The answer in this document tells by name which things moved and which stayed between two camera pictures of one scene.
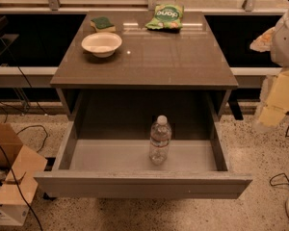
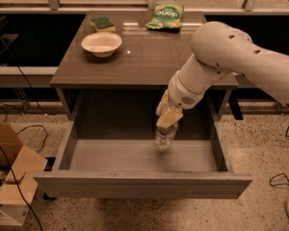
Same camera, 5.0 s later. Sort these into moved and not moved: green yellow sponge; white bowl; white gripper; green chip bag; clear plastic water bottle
Moved: clear plastic water bottle; white gripper
Not moved: green chip bag; white bowl; green yellow sponge
